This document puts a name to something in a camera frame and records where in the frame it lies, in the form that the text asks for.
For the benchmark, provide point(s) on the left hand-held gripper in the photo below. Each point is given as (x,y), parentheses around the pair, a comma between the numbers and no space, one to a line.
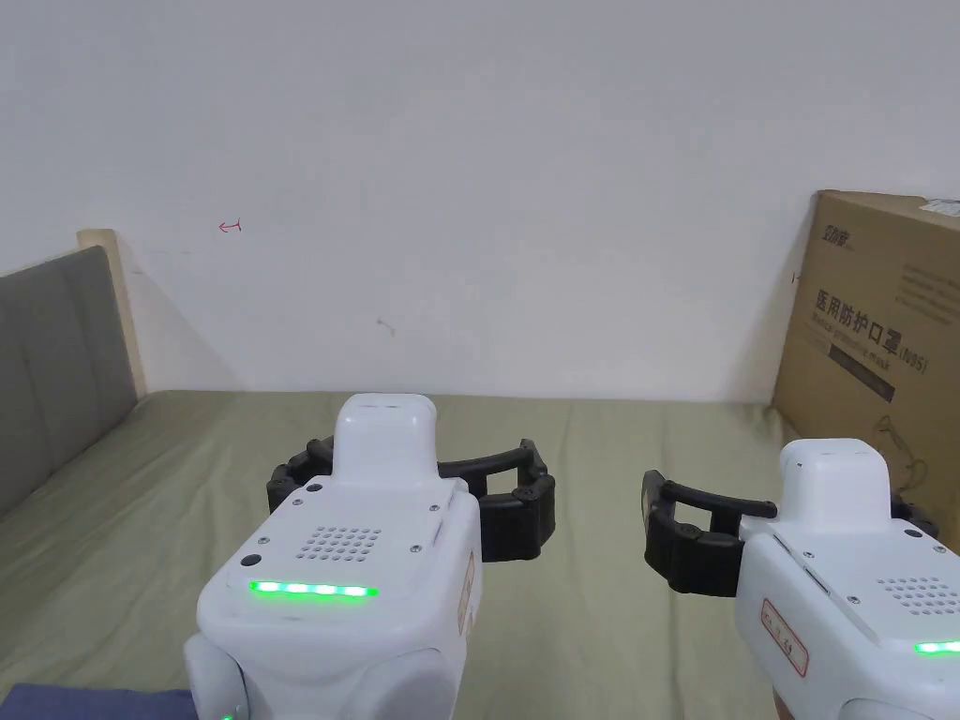
(337,630)

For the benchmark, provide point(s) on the bed with pale green sheet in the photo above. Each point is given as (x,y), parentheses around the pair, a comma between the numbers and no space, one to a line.
(112,562)

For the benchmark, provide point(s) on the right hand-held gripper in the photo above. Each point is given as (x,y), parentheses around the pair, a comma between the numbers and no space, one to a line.
(862,622)

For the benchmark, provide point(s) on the grey padded headboard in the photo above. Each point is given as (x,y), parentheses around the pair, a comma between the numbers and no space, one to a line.
(52,360)

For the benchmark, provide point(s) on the brown cardboard carton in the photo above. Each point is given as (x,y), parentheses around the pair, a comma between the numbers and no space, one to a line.
(862,255)

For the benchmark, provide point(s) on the dark blue garment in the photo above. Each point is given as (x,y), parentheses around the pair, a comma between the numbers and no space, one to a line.
(82,703)

